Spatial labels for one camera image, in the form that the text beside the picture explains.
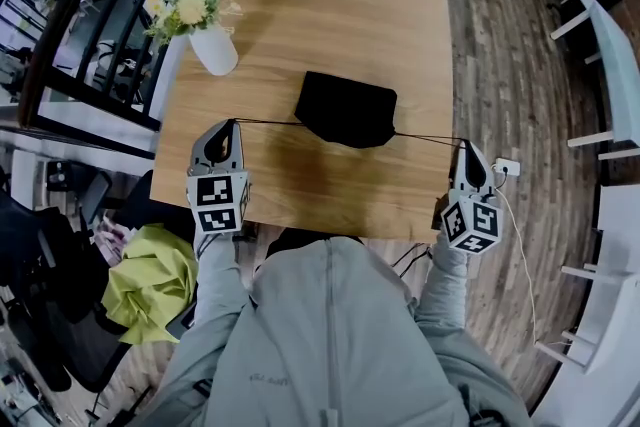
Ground pink patterned cloth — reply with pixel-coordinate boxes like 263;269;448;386
94;219;136;261

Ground white desk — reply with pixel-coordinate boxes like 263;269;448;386
534;184;640;374

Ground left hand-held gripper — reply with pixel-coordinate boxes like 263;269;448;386
186;118;253;235

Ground black metal railing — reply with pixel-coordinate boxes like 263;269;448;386
17;0;251;161

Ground person's grey jacket torso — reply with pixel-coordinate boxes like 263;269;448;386
142;236;531;427

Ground small black device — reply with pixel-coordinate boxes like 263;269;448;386
47;160;71;189

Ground black mesh office chair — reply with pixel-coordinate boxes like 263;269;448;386
0;169;196;394

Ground white power strip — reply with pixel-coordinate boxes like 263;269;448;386
492;157;521;177

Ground person's left forearm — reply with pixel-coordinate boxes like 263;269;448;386
193;232;251;331

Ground person's legs in black trousers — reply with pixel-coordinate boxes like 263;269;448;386
264;227;364;261

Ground long white table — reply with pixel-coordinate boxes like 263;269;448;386
549;0;640;161

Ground yellow-green cloth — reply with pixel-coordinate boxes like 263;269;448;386
101;223;200;345

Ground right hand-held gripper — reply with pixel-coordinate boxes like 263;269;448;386
439;140;504;255

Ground black drawstring bag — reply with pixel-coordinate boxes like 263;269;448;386
232;70;466;150

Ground person's right forearm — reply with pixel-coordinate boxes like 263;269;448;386
417;232;471;331

